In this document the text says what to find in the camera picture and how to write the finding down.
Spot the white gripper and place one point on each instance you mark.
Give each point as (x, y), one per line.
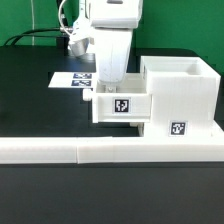
(107, 25)

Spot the white drawer with tag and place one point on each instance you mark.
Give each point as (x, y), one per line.
(131, 102)

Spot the white drawer cabinet box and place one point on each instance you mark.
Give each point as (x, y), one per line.
(183, 92)

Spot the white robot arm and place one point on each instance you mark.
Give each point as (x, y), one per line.
(106, 27)

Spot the white marker tag plate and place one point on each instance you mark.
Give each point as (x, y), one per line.
(72, 80)

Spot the white L-shaped fence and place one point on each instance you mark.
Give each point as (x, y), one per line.
(76, 150)

